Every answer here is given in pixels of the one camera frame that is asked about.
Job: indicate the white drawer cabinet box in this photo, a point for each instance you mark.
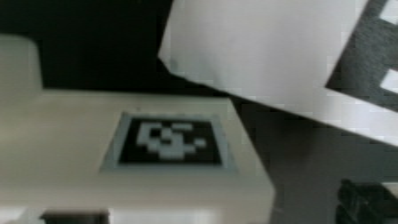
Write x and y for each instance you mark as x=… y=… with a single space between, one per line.
x=256 y=47

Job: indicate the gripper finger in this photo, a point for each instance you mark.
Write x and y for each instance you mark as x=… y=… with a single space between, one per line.
x=368 y=204

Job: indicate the white drawer tray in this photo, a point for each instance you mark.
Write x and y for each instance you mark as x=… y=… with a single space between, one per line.
x=121 y=158

